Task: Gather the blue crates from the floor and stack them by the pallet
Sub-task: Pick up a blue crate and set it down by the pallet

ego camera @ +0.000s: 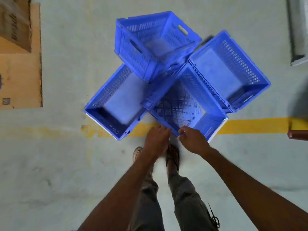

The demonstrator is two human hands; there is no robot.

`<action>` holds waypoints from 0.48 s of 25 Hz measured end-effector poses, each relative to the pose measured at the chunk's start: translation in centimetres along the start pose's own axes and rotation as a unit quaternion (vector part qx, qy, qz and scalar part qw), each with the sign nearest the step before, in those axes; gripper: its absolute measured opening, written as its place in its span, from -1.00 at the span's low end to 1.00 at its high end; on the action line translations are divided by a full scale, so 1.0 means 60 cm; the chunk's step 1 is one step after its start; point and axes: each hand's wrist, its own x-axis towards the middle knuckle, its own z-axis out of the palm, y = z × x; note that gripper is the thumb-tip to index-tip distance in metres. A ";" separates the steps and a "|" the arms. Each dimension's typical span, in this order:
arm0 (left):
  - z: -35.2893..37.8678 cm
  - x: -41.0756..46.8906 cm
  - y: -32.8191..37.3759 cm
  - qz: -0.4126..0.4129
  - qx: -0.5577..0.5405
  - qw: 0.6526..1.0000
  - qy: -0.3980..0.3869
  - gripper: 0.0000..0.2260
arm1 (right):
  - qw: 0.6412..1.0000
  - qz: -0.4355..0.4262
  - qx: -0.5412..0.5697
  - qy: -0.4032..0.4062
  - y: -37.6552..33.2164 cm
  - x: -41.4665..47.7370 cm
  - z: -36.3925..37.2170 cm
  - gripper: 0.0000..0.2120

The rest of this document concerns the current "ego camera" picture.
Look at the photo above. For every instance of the person's right hand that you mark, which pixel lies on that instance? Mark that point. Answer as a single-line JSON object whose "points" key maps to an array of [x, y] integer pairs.
{"points": [[195, 141]]}

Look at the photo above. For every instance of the person's left brown sandal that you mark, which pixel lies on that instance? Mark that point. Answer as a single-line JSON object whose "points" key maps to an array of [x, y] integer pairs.
{"points": [[137, 153]]}

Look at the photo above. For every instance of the orange cardboard box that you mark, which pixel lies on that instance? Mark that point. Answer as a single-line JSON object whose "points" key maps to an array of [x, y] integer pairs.
{"points": [[14, 24]]}

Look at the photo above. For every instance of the flat orange cardboard sheet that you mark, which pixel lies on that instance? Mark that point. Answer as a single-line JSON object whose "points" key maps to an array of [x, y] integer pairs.
{"points": [[21, 79]]}

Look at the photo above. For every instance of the grey metal mesh cage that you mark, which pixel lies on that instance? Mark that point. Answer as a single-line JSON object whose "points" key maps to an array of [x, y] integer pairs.
{"points": [[298, 28]]}

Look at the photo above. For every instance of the person's left hand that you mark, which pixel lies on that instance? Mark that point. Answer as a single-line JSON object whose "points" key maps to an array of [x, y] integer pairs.
{"points": [[156, 141]]}

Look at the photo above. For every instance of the person's grey trousers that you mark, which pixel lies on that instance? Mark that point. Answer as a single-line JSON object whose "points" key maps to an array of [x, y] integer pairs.
{"points": [[187, 202]]}

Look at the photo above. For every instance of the person's right forearm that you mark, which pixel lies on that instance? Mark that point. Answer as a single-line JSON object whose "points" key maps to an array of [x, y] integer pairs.
{"points": [[252, 194]]}

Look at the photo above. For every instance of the blue crate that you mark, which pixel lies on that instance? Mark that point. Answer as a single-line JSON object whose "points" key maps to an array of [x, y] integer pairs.
{"points": [[183, 105], [122, 98], [221, 72], [134, 57]]}

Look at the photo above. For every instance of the person's left forearm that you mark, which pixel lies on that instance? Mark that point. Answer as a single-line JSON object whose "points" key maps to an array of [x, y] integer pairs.
{"points": [[125, 194]]}

